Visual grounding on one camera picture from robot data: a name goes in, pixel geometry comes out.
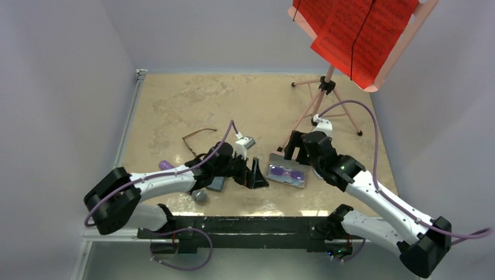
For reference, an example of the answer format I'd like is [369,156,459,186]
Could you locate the pink music stand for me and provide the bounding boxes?
[276,0,440,152]

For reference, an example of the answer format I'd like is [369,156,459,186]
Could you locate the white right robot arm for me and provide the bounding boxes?
[283,131,452,278]

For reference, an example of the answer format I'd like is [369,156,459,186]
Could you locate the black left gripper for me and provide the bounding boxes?
[212,151,268,190]

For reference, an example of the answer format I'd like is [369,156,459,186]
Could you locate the aluminium frame rail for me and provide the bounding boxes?
[70,69,148,280]

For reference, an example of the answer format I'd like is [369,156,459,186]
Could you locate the red sheet music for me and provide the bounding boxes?
[292,0,419,89]

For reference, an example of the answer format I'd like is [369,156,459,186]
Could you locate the pink glasses case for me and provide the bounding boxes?
[266,153,311,189]

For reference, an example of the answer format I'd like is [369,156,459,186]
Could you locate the pink transparent sunglasses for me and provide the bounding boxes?
[268,164,305,186]

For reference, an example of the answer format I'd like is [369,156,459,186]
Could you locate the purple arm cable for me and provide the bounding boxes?
[317,99,494,241]
[84,120,239,228]

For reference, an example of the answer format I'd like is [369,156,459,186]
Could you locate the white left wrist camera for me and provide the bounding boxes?
[233,132,256,159]

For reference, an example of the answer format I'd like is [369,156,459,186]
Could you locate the grey glasses case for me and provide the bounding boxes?
[206,177,226,193]

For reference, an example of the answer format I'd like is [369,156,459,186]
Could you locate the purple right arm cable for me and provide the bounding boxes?
[317,99,494,241]

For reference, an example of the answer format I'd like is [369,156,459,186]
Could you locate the brown frame glasses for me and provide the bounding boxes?
[182,128,217,156]

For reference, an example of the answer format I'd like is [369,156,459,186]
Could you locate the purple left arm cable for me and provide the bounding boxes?
[84,120,239,228]

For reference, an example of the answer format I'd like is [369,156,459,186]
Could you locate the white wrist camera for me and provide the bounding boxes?
[312,114,333,137]
[233,132,256,159]

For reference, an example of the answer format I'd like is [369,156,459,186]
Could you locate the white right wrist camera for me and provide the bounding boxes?
[312,114,333,137]

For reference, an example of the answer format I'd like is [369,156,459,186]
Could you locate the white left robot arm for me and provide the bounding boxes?
[83,142,269,239]

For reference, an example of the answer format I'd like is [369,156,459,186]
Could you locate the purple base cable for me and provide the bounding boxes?
[149,226,214,272]

